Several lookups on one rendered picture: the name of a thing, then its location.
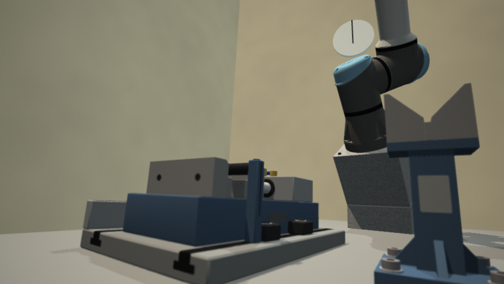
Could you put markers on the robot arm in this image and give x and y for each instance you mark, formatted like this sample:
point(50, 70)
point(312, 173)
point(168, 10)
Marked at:
point(399, 60)

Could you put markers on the grey flat bar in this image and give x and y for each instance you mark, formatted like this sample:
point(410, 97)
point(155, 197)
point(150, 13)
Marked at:
point(229, 189)

